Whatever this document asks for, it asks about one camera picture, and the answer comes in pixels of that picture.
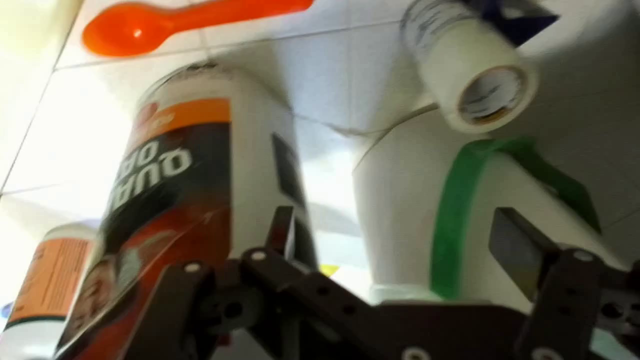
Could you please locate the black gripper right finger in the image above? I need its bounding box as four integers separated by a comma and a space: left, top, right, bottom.
488, 206, 640, 360

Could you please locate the white tape roll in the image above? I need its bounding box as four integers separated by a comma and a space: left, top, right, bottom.
397, 0, 540, 136

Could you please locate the white bucket with green lid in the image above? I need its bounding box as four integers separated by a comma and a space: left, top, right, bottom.
349, 110, 627, 309

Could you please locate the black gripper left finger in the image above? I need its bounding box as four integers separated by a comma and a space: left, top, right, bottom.
121, 203, 377, 360

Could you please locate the orange soap pump bottle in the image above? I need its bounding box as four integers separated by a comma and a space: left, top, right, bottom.
0, 222, 104, 360

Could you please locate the orange plastic spoon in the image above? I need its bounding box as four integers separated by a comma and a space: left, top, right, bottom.
80, 0, 315, 60

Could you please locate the white orange oats canister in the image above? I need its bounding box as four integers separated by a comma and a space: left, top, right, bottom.
51, 60, 319, 360

